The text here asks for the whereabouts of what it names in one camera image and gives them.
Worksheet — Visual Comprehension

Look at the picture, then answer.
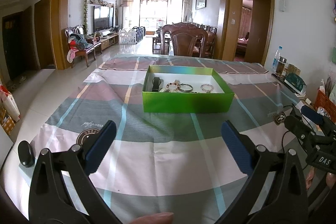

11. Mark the red and cream bead bracelet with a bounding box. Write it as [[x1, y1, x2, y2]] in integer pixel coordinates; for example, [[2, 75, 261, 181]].
[[166, 80, 185, 90]]

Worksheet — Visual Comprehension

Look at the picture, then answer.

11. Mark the black wristwatch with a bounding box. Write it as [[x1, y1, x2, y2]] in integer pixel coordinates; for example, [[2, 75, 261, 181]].
[[151, 77, 162, 92]]

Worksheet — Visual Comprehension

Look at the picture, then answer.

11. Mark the person's right hand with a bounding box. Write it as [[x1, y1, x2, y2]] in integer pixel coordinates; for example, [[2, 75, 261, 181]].
[[305, 166, 335, 190]]

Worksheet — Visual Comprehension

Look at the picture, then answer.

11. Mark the person's left hand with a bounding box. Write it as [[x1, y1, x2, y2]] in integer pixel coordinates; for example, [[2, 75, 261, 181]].
[[129, 212, 174, 224]]

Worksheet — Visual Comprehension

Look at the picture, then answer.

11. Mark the orange plastic basket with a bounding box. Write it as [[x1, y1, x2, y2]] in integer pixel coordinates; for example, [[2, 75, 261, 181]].
[[314, 89, 336, 123]]

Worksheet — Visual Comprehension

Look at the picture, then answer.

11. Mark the dark green tissue box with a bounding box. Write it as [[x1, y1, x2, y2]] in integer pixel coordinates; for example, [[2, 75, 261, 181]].
[[285, 73, 306, 95]]

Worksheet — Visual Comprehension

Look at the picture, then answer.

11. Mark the black oval case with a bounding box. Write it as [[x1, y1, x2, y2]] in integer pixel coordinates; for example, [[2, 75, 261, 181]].
[[18, 140, 35, 168]]

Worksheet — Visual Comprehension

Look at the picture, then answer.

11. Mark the glass tea tumbler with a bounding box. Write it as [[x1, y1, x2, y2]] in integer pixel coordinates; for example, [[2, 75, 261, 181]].
[[276, 56, 286, 75]]

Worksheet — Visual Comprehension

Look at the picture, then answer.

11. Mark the plastic water bottle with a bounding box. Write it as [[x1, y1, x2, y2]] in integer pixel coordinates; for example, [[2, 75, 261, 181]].
[[272, 46, 282, 73]]

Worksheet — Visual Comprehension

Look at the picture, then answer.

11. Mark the green cardboard box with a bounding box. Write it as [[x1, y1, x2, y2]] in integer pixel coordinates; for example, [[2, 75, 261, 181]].
[[142, 65, 234, 113]]

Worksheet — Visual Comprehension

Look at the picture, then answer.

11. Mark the red and white bag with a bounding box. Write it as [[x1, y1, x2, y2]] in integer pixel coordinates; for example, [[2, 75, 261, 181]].
[[0, 85, 21, 123]]

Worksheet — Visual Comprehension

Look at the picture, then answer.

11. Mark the carved wooden dining chair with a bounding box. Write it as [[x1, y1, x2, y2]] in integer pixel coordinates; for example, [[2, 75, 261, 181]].
[[160, 22, 208, 57]]

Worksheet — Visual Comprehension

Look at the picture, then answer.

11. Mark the wooden armchair with clothes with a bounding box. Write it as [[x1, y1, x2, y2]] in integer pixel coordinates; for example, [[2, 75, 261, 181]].
[[65, 25, 102, 68]]

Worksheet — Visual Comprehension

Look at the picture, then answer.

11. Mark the wooden tv cabinet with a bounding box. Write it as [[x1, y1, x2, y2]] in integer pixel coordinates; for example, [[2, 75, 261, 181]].
[[100, 33, 119, 51]]

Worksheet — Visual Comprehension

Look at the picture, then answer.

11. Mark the white baby fence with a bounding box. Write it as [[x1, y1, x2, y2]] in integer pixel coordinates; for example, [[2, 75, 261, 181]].
[[118, 30, 137, 44]]

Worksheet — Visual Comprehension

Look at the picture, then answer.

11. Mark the flat screen television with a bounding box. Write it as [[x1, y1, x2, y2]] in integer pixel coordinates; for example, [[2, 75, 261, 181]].
[[93, 5, 114, 32]]

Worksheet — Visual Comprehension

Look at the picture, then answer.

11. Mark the green ivy garland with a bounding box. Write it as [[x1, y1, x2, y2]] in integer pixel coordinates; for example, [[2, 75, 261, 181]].
[[83, 0, 88, 35]]

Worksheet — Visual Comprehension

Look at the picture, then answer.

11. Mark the black cable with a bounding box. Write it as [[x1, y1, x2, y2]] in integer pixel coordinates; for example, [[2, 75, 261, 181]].
[[280, 104, 316, 172]]

